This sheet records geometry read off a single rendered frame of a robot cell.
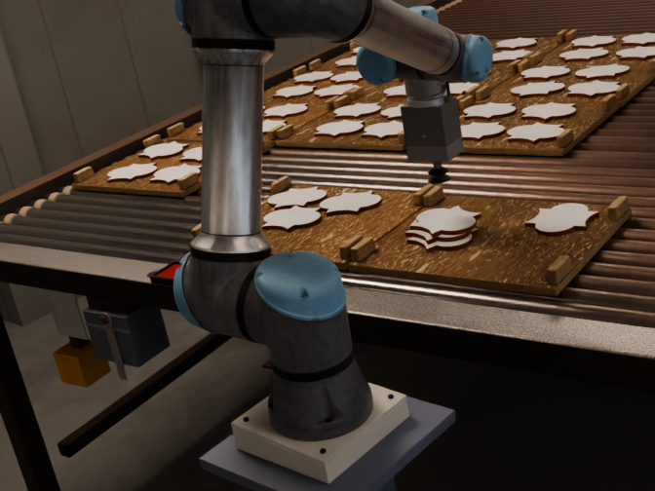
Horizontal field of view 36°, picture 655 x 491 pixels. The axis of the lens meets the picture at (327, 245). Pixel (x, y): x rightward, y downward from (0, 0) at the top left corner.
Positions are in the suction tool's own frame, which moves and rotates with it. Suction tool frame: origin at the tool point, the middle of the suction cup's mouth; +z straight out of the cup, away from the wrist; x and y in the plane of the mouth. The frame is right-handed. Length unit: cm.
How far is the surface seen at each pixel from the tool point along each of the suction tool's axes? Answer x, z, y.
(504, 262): 10.0, 10.9, -16.3
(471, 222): 0.7, 8.0, -5.8
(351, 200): -10.9, 9.9, 28.6
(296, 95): -90, 10, 100
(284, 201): -8.2, 9.9, 44.8
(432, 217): -0.3, 8.0, 2.9
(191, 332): -90, 104, 172
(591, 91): -89, 10, 4
